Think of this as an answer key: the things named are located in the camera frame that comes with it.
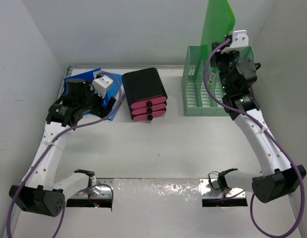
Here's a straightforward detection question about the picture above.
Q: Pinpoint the pink drawer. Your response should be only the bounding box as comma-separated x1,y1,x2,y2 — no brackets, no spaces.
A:
130,102,167,116
131,108,167,121
130,96,167,110

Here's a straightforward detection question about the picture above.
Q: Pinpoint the black drawer cabinet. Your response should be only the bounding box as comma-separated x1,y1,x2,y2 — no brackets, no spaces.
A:
122,67,167,117

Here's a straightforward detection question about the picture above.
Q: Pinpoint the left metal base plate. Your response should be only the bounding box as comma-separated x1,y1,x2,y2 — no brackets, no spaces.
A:
71,178,114,199

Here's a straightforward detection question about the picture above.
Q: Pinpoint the metal base plate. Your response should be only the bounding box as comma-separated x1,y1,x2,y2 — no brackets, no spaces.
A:
71,178,114,199
199,178,246,199

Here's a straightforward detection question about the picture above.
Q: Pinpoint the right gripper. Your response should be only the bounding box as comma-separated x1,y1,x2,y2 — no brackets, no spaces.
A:
210,41,240,93

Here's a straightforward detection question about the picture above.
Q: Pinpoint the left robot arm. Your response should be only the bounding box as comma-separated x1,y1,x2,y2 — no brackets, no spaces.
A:
9,77,116,217

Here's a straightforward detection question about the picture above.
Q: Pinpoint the pink top drawer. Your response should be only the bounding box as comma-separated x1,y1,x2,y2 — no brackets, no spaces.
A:
130,96,167,110

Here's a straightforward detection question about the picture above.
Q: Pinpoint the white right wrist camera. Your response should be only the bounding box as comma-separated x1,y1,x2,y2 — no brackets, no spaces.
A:
221,30,249,54

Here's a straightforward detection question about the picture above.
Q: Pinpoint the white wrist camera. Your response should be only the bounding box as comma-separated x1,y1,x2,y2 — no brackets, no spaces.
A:
92,76,113,98
221,30,249,54

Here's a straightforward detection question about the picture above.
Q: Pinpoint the white front cover board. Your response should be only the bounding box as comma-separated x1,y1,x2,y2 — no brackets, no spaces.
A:
13,179,295,238

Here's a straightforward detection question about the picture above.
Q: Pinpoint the blue plastic folder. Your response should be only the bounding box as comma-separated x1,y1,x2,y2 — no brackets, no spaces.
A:
63,68,101,86

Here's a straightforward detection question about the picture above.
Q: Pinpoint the pink bottom drawer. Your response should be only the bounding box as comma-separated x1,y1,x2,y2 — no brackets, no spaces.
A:
131,108,167,121

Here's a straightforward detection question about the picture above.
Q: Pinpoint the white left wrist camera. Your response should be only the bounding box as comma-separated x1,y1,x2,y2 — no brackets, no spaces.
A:
92,76,113,98

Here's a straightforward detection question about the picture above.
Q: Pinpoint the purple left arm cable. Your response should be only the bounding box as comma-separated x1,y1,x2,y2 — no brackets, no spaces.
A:
5,70,123,238

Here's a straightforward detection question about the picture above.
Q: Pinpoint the green plastic folder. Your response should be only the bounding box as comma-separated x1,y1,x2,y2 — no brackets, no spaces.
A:
196,0,236,84

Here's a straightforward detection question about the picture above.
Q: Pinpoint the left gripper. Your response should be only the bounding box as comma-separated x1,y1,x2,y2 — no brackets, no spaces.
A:
77,80,114,119

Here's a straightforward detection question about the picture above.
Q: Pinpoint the green file rack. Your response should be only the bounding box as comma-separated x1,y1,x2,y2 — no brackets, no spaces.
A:
182,46,255,117

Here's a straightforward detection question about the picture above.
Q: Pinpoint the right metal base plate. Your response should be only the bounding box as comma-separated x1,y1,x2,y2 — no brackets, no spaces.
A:
199,178,246,199

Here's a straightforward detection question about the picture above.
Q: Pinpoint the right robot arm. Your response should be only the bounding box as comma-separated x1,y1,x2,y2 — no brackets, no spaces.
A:
205,40,307,203

